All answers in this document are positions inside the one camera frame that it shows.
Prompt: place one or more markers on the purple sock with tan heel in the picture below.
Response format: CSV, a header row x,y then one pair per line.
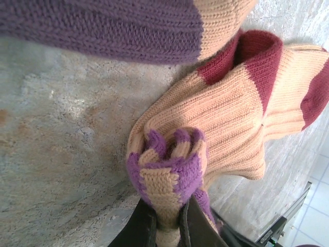
x,y
102,28

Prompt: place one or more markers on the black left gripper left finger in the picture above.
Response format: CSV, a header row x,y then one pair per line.
x,y
138,229

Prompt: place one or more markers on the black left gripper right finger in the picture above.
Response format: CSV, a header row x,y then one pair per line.
x,y
198,231

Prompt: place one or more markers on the tan sock with maroon stripes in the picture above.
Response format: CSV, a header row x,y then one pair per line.
x,y
218,115

